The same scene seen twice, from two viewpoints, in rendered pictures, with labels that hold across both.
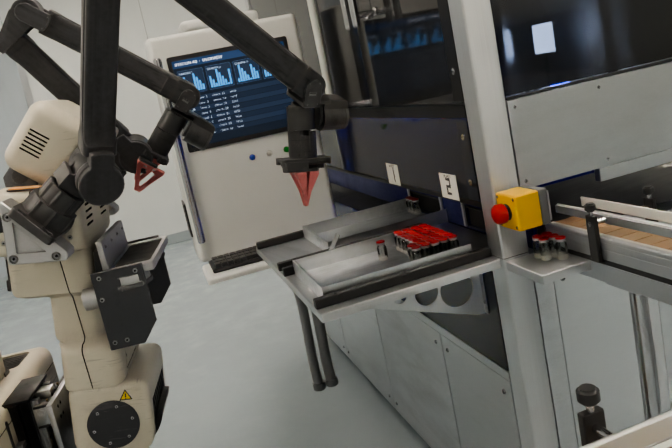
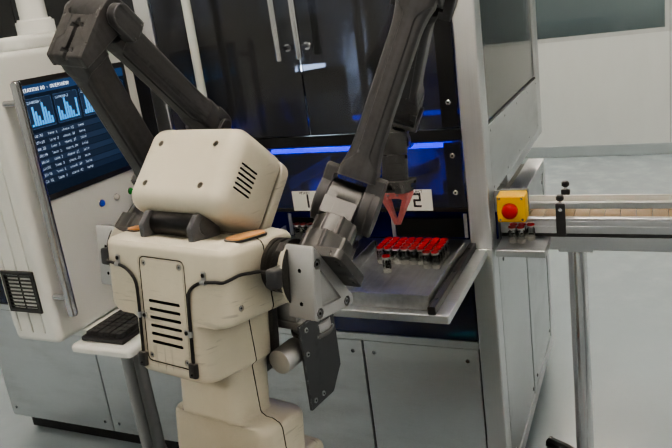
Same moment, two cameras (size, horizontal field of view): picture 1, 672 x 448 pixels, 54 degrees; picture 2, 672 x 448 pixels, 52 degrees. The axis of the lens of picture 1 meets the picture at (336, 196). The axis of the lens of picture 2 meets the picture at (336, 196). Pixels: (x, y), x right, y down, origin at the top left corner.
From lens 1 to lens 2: 1.34 m
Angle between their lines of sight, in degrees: 48
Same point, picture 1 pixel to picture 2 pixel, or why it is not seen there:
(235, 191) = (89, 246)
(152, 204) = not seen: outside the picture
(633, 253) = (598, 223)
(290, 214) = not seen: hidden behind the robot
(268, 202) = not seen: hidden behind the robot
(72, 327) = (251, 404)
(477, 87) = (482, 114)
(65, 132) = (269, 165)
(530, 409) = (501, 364)
